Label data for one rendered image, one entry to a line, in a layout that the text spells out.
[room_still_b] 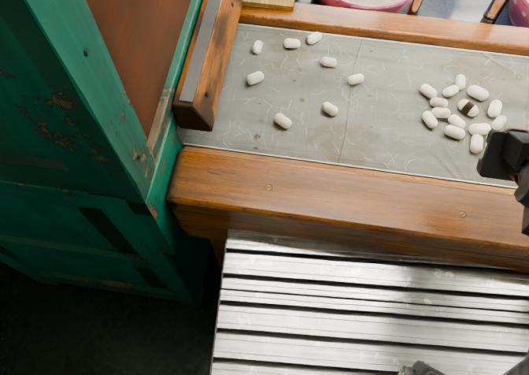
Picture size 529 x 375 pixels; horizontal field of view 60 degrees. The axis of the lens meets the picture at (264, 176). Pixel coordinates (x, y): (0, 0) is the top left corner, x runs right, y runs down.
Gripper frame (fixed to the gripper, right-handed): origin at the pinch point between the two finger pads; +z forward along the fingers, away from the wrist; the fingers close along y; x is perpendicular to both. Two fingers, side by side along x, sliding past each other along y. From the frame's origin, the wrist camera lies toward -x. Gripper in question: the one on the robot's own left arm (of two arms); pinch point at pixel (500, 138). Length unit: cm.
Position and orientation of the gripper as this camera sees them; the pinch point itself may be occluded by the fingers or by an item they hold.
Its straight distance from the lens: 77.7
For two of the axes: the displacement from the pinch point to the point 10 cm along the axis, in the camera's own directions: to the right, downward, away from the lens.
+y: -9.9, -1.4, 0.7
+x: -1.0, 9.1, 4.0
